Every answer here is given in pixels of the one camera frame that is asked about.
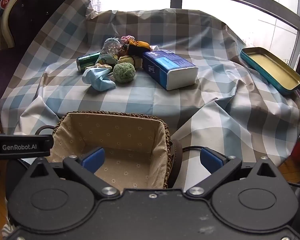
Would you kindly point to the green fluffy ball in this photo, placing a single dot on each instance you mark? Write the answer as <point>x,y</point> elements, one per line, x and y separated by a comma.
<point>123,72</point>

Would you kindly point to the blue tissue pack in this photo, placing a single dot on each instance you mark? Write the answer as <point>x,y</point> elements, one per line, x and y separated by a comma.
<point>170,67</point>

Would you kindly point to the orange and black scrunchie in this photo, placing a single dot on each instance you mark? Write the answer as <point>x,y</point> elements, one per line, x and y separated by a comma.
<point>140,45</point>

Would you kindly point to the wicker basket with fabric lining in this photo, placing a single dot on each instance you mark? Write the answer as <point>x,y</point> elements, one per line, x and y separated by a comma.
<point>115,135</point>

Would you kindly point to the green drink can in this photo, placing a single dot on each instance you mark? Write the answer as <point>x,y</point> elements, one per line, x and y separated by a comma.
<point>86,61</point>

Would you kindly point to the teal tin box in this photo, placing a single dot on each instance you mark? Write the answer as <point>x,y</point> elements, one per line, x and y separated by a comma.
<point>272,70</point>

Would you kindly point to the dark tufted chair cream frame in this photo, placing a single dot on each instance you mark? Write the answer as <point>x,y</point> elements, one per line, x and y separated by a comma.
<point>32,12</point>

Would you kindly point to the cream lace bow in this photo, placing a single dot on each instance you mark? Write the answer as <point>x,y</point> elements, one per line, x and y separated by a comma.
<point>102,65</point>

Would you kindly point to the pink scrunchie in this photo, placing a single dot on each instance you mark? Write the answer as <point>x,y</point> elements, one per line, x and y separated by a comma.
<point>126,38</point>

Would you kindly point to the dried flower sachet bag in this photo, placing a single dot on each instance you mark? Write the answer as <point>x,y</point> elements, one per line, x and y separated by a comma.
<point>110,50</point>

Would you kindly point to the blue face mask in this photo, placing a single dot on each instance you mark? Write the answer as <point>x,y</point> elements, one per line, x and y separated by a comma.
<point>97,80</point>

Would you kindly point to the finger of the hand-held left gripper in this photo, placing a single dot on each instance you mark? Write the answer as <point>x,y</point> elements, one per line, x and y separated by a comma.
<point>20,147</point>

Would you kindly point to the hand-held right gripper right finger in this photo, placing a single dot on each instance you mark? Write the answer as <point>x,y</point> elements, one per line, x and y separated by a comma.
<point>211,159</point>

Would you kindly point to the blue beige checked tablecloth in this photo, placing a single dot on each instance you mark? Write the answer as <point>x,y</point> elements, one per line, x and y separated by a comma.
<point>140,100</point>

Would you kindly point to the yellow fluffy cloth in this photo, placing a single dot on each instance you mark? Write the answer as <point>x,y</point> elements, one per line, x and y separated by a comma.
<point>130,60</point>

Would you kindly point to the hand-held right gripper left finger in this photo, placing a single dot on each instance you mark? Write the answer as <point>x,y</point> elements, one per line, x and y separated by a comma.
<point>93,159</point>

